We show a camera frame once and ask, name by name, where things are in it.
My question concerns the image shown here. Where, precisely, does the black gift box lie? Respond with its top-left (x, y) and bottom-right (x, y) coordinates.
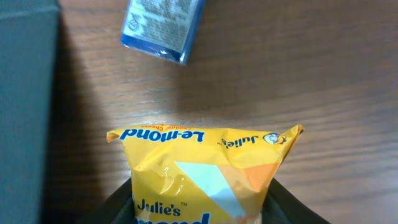
top-left (1, 0), bottom-right (60, 223)

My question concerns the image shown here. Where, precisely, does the small yellow snack packet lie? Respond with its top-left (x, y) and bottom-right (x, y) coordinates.
top-left (106, 124), bottom-right (303, 224)

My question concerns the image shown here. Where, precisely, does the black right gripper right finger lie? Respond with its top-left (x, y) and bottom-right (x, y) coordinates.
top-left (261, 179), bottom-right (330, 224)

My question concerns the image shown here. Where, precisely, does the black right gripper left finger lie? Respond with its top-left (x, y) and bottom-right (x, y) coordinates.
top-left (77, 179), bottom-right (134, 224)

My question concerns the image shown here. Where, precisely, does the small blue candy box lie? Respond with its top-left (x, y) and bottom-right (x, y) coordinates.
top-left (120, 0), bottom-right (206, 65)

